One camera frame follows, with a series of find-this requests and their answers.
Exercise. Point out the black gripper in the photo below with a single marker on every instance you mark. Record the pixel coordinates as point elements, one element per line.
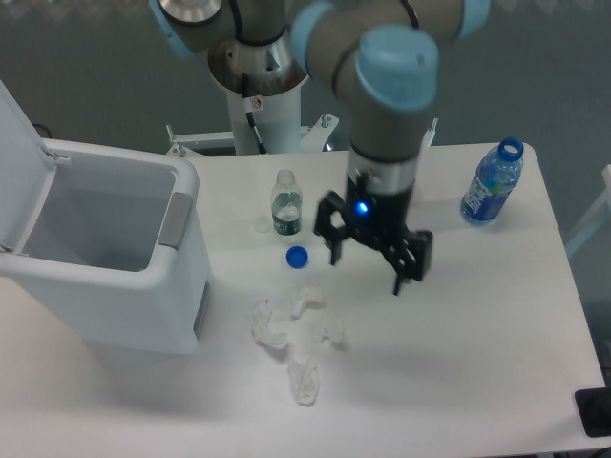
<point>378,222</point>

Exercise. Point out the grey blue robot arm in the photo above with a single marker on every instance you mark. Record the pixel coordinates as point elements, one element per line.
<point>380,59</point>

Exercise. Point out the white trash bin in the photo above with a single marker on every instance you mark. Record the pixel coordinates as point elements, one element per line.
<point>117,252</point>

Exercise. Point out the white trash bin lid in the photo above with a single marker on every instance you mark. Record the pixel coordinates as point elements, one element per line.
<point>27,173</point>

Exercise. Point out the crumpled white paper top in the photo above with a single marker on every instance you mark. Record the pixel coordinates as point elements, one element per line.
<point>306,297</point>

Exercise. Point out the crumpled white paper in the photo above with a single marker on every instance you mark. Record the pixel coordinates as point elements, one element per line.
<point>306,297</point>
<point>328,327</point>
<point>304,380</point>
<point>263,326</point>

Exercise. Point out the blue bottle cap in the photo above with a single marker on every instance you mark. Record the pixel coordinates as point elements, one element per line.
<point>296,257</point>

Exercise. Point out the crumpled white paper right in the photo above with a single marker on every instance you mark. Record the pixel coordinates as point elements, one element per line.
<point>328,327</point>

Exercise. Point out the clear green label bottle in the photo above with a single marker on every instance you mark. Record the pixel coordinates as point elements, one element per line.
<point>286,204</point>

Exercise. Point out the white bottle cap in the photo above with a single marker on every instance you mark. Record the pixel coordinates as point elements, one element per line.
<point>262,225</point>

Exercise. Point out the crumpled white paper left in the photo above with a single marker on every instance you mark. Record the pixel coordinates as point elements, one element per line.
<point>263,326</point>

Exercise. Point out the crumpled white paper bottom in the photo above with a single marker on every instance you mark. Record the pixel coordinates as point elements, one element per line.
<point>304,380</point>

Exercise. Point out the blue plastic bottle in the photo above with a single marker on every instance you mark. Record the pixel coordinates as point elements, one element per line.
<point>495,177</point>

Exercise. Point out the black device table corner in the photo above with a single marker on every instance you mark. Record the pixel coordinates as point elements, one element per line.
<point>594,411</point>

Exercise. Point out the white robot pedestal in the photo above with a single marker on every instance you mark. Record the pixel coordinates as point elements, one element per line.
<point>263,93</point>

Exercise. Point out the white frame right edge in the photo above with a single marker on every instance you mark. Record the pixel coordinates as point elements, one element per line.
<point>591,220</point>

